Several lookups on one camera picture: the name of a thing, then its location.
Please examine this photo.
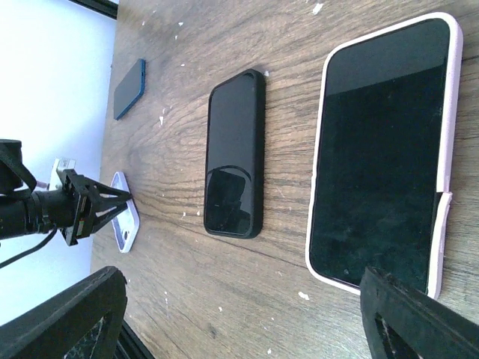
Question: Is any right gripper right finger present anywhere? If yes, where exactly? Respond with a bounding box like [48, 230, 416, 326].
[360, 267, 478, 358]

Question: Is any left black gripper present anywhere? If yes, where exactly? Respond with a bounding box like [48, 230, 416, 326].
[61, 169, 132, 246]

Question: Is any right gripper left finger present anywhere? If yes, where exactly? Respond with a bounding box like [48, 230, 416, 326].
[1, 266, 127, 358]

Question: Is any pink phone case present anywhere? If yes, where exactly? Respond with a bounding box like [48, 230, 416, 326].
[305, 11, 464, 300]

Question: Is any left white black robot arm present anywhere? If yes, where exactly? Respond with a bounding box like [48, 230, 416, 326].
[1, 139, 132, 245]

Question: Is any lavender phone case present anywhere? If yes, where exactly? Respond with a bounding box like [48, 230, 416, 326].
[112, 171, 140, 254]

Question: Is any black phone in blue case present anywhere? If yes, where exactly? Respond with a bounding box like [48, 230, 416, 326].
[113, 58, 146, 120]

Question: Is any black aluminium frame rail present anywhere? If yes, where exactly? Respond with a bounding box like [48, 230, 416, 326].
[113, 320, 154, 359]

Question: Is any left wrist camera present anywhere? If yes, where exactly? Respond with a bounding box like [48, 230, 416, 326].
[47, 158, 76, 191]

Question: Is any left black frame post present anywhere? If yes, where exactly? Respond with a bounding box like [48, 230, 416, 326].
[70, 0, 118, 20]

